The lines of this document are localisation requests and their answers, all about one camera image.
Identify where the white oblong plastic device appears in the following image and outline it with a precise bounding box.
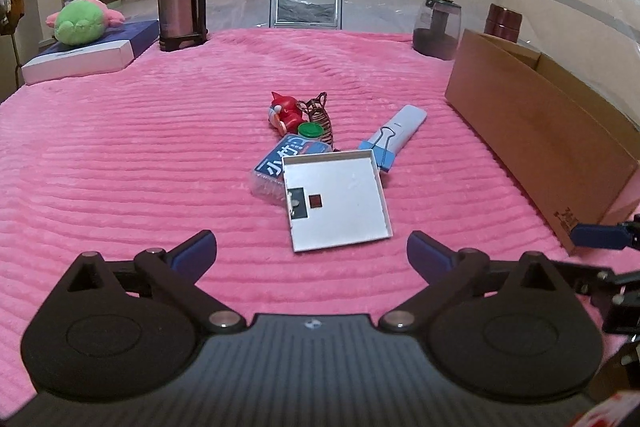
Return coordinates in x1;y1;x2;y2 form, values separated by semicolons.
370;104;428;158

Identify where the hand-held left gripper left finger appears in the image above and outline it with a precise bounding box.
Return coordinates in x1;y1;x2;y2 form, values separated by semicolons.
62;229;247;334

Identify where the maroon metal canister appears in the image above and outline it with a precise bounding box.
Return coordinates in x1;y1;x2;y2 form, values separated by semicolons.
483;3;522;42

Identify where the pink ribbed blanket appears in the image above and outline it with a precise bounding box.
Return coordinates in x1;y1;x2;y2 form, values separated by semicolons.
0;27;640;413

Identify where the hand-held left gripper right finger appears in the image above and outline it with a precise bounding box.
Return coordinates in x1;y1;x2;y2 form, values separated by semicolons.
378;231;573;334

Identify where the small striped bottle green cap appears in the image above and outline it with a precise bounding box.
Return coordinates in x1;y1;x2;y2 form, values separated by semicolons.
297;122;325;142

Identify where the blue plastic card pack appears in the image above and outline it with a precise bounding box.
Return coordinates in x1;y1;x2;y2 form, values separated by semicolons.
250;134;332;208

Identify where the blue and white flat box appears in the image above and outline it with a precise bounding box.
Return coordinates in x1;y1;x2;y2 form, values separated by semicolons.
21;19;161;86

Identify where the red and white cloth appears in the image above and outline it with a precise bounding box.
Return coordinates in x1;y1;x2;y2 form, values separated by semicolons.
570;387;640;427

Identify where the red toy figure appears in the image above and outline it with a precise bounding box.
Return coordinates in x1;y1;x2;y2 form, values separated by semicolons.
269;91;306;138

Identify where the brown cardboard box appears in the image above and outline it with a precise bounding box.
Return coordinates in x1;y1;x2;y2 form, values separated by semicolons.
444;28;640;256

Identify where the glass jar with dark lid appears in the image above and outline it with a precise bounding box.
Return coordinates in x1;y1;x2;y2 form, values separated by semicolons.
412;0;462;60

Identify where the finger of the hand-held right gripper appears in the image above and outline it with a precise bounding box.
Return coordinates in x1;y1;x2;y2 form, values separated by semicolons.
552;259;640;303
570;216;640;253

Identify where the plastic-covered beige headboard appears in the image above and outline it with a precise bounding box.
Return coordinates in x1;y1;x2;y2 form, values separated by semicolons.
492;0;640;128

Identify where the blue binder clip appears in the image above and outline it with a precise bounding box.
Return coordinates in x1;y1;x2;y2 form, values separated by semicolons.
358;127;401;172

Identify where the striped keychain pouch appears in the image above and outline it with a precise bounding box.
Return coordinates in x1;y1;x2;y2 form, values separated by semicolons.
299;92;335;146

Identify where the silver picture frame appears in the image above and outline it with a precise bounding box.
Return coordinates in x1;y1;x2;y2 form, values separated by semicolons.
270;0;344;30

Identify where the green and pink plush toy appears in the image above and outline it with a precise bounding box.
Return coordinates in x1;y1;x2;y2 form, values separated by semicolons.
46;0;125;46

